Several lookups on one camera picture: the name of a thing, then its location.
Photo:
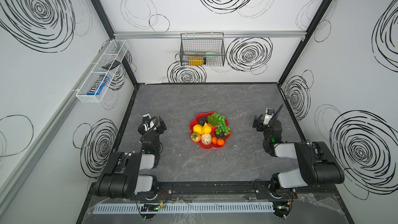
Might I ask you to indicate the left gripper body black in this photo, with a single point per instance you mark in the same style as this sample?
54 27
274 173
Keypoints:
160 125

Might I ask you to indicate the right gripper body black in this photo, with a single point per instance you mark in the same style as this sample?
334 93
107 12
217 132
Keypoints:
258 122

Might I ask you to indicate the fake red strawberry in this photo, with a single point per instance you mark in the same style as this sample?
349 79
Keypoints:
195 137

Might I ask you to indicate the yellow fake lemon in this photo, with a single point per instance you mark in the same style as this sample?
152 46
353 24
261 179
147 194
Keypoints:
198 129

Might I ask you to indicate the black fake avocado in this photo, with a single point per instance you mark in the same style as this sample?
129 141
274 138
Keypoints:
203 120

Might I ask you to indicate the small yellow fake fruit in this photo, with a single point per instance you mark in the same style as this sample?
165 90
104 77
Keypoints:
206 129

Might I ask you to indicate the green fake grape bunch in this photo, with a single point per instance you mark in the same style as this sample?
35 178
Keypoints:
219 125

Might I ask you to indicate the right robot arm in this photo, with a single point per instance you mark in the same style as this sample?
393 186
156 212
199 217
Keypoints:
316 164

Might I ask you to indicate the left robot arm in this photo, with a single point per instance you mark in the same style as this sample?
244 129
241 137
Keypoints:
122 177

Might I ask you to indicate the blue candy packet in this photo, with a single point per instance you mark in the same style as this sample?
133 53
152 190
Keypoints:
99 84

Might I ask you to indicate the black remote control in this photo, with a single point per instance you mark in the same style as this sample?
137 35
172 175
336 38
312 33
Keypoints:
111 66

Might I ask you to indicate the yellow box in basket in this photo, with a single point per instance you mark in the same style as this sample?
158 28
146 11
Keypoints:
196 60

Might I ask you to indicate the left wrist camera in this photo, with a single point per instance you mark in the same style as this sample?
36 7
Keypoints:
147 122

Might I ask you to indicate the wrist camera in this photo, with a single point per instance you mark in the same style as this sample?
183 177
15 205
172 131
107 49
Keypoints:
147 122
269 114

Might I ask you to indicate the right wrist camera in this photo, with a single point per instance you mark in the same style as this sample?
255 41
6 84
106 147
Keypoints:
269 114

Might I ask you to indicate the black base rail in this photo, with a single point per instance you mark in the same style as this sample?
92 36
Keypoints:
256 189

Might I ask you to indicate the grey slotted cable duct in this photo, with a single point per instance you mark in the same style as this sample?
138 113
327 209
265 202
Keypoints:
182 208

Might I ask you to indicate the black wire wall basket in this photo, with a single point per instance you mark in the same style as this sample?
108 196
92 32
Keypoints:
207 44

